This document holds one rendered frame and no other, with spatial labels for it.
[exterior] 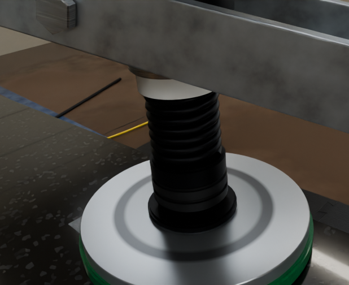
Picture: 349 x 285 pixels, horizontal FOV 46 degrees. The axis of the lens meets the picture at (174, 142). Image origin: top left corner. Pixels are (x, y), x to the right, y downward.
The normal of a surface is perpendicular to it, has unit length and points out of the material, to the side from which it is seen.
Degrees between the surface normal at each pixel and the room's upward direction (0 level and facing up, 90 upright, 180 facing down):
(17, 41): 90
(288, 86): 90
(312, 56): 90
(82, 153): 0
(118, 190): 0
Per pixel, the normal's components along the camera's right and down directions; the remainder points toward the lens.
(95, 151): -0.10, -0.89
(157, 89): -0.46, 0.44
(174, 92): -0.08, 0.46
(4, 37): 0.67, 0.27
